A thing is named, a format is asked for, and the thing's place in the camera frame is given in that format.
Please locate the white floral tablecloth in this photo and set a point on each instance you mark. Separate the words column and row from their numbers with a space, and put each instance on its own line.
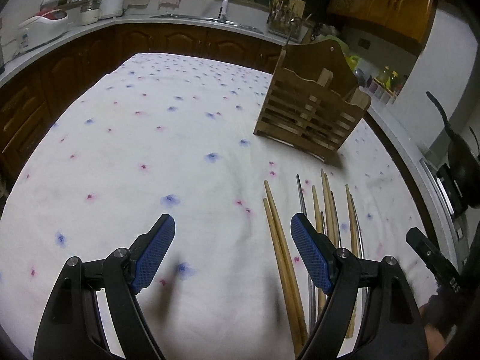
column 171, row 134

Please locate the wooden upper cabinets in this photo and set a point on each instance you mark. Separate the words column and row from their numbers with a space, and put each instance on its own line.
column 404, row 23

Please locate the steel kitchen sink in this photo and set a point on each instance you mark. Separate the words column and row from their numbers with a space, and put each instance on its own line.
column 211, row 20

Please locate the wire dish rack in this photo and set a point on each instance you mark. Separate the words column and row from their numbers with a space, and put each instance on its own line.
column 286, row 18

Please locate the person's right hand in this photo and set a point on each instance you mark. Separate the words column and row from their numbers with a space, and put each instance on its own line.
column 431, row 314

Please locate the wooden slatted utensil holder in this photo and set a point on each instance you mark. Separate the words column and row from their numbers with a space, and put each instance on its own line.
column 314, row 101

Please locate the condiment bottles rack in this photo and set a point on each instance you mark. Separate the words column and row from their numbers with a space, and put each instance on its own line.
column 387, row 85

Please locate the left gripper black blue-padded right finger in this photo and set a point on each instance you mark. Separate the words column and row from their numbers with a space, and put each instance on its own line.
column 391, row 326

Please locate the black wok pan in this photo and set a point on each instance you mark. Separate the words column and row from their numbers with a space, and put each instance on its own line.
column 460, row 175

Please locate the dark wooden lower cabinets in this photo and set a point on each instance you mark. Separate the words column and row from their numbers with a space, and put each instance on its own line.
column 34, row 98

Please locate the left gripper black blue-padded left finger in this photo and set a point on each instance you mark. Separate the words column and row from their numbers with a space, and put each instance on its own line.
column 71, row 325

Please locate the small glass jar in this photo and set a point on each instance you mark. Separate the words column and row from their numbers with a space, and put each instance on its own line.
column 89, row 12

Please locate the gas stove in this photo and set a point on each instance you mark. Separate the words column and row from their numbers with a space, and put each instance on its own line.
column 451, row 232

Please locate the metal spoon in holder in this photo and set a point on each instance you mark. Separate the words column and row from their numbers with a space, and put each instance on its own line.
column 360, row 76

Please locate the white red rice cooker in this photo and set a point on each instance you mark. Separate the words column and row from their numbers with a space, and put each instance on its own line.
column 45, row 26

